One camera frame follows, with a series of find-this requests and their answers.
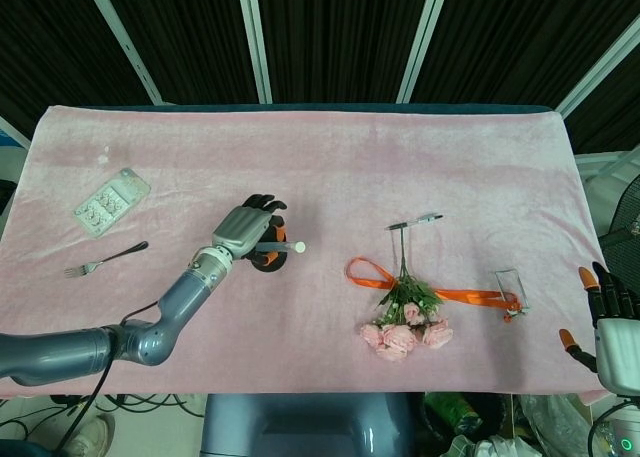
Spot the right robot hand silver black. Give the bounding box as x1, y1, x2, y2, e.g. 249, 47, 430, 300
558, 261, 640, 393

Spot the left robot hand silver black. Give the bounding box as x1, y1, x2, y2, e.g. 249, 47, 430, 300
211, 193, 289, 271

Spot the clear tube with white cap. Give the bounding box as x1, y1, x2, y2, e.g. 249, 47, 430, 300
257, 240, 307, 255

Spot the clear plastic bag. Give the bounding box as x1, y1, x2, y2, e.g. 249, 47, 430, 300
517, 394, 599, 457

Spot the pink plush tablecloth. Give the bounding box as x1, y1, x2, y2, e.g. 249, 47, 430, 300
0, 104, 614, 406

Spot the black mesh chair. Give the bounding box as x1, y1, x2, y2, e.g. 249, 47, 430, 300
597, 174, 640, 288

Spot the clear badge holder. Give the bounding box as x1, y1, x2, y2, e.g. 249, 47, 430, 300
494, 269, 530, 324

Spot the clear plastic blister pack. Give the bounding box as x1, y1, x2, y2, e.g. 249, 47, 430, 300
73, 167, 152, 240

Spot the metal fork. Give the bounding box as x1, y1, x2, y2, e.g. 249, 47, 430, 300
63, 240, 150, 280

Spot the orange satin ribbon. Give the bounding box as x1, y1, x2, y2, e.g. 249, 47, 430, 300
346, 256, 507, 308

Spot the clear ballpoint pen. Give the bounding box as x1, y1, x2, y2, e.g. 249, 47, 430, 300
387, 212, 445, 232

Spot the green plastic bag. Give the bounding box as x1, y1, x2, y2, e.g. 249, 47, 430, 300
423, 390, 484, 436

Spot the pink artificial rose bouquet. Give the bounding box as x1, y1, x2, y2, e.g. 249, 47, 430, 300
359, 225, 455, 362

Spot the grey blue robot torso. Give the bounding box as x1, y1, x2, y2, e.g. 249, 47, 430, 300
199, 392, 426, 457

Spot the white shoe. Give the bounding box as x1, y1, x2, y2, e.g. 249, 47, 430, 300
64, 412, 116, 457

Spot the white frame post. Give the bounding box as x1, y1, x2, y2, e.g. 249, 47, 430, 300
0, 115, 31, 149
397, 0, 454, 104
235, 0, 274, 104
553, 14, 640, 123
81, 0, 164, 104

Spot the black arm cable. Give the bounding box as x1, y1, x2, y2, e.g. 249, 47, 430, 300
49, 300, 162, 457

